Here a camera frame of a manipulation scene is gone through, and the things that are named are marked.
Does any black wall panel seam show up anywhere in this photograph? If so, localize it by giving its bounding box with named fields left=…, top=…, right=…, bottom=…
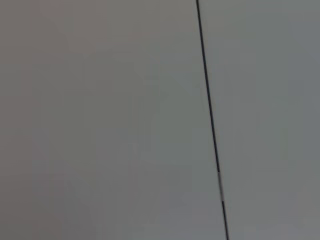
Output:
left=195, top=0, right=230, bottom=240

